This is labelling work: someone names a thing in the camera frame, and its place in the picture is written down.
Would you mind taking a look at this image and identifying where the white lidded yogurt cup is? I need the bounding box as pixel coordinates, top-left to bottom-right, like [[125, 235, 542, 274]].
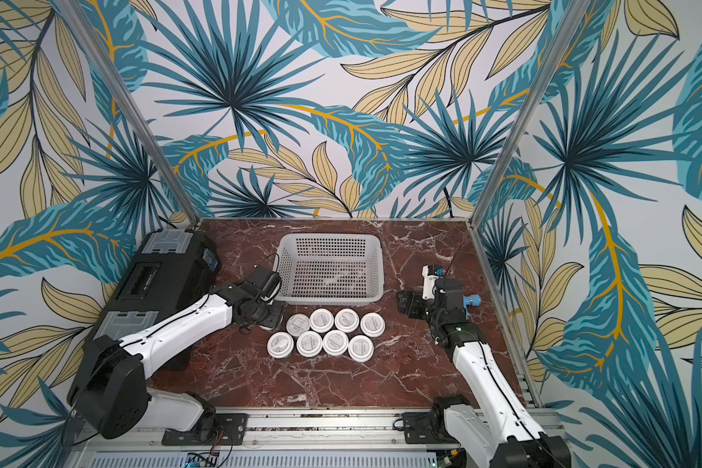
[[296, 331, 324, 358], [360, 312, 386, 339], [267, 331, 294, 360], [309, 308, 335, 333], [335, 308, 360, 333], [323, 330, 349, 357], [347, 335, 374, 364]]

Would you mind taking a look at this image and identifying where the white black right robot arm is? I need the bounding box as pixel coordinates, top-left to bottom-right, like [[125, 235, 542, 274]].
[[397, 275, 573, 467]]

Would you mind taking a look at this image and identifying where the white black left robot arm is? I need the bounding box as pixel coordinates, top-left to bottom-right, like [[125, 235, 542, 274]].
[[67, 279, 283, 442]]

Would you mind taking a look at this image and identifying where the foil topped yogurt cup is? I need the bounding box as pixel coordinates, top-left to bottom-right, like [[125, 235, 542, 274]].
[[286, 313, 311, 337]]

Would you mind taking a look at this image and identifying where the white plastic perforated basket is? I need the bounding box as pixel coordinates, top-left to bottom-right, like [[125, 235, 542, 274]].
[[274, 233, 384, 307]]

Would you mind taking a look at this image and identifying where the blue plastic faucet toy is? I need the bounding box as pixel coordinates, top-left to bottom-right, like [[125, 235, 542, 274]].
[[463, 294, 482, 308]]

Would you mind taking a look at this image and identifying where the black plastic toolbox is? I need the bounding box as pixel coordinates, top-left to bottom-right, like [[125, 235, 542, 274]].
[[86, 229, 222, 343]]

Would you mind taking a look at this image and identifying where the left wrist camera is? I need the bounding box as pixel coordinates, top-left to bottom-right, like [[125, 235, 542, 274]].
[[242, 265, 282, 302]]

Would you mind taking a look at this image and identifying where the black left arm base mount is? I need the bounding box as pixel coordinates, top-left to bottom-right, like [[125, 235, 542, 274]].
[[162, 413, 249, 447]]

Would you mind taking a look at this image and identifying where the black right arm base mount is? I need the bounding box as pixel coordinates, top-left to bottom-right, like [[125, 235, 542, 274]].
[[392, 409, 459, 446]]

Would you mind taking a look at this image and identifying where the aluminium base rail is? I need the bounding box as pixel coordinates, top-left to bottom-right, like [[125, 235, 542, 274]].
[[64, 408, 478, 467]]

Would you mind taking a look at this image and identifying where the left aluminium frame post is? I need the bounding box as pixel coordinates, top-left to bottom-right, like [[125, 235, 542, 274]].
[[56, 0, 201, 226]]

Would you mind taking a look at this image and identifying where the aluminium frame post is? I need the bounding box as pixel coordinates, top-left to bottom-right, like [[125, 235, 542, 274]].
[[56, 0, 201, 226], [469, 1, 590, 230]]

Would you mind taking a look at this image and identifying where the right aluminium frame post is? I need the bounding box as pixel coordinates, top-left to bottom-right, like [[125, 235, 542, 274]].
[[469, 1, 590, 230]]

